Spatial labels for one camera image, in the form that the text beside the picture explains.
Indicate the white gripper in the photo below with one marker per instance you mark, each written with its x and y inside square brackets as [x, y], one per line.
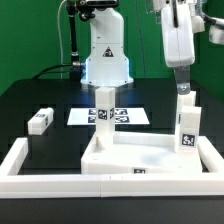
[180, 20]

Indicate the white desk top tray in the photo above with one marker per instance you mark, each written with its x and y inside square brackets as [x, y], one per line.
[138, 153]

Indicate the tag marker plate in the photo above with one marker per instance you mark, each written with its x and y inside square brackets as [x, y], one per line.
[129, 116]

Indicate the white U-shaped fence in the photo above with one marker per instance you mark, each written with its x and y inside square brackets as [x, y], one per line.
[15, 185]

